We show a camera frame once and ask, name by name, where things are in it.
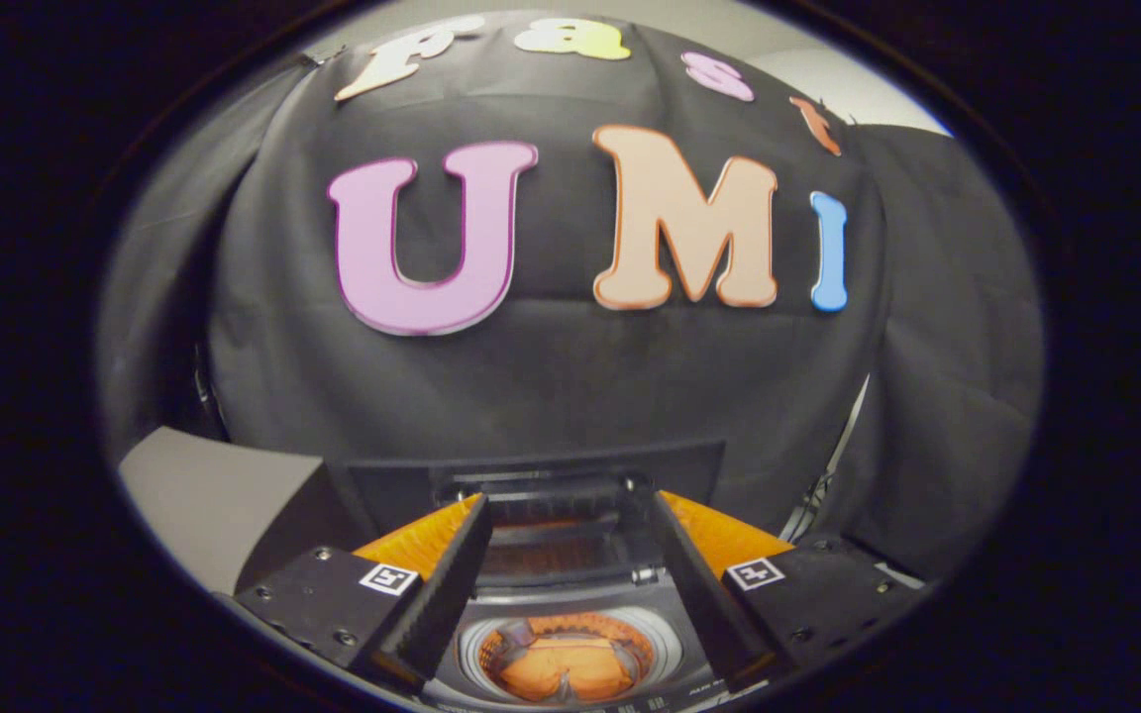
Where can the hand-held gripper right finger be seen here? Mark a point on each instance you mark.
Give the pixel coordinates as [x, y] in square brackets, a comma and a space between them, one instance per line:
[699, 594]

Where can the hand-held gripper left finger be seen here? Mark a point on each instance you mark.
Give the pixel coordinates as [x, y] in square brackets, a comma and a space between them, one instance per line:
[447, 594]

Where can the grey washing machine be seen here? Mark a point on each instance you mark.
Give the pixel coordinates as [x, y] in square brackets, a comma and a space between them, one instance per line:
[689, 654]

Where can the orange button shirt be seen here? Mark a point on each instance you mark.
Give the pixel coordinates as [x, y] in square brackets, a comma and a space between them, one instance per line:
[570, 663]

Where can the backdrop stand pole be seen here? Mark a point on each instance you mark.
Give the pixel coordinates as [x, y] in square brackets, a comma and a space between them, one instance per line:
[833, 460]

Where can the black backdrop cloth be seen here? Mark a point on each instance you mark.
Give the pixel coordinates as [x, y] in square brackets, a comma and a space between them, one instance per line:
[551, 376]

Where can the dark cabinet with white doors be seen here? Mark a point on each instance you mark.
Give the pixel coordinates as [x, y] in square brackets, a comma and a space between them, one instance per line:
[204, 485]

